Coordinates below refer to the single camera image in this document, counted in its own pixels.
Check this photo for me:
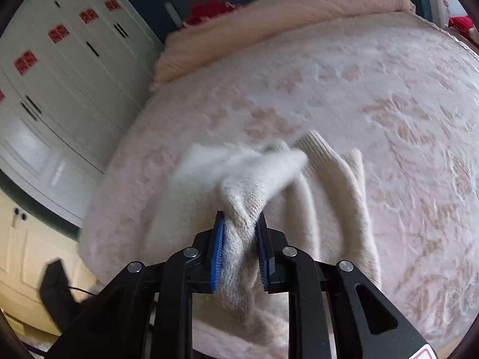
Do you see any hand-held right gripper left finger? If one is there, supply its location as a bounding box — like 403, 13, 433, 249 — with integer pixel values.
45, 211, 227, 359

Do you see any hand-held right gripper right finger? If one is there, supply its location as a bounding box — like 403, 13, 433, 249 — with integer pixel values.
256, 213, 438, 359

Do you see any cream sweater with black hearts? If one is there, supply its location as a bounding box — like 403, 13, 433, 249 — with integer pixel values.
146, 131, 382, 359

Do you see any cream panelled cabinet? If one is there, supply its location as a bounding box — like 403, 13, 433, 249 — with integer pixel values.
0, 191, 101, 330

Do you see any bed with floral bedspread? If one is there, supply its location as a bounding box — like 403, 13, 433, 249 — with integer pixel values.
78, 11, 479, 359

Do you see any white wardrobe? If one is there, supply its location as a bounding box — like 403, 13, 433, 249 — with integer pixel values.
0, 0, 165, 229

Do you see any pink duvet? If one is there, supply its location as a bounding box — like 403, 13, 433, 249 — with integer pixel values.
150, 0, 416, 92

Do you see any red cloth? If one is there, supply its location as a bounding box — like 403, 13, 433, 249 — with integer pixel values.
181, 1, 240, 27

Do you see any red bundle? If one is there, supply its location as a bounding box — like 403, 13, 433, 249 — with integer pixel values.
447, 15, 479, 42

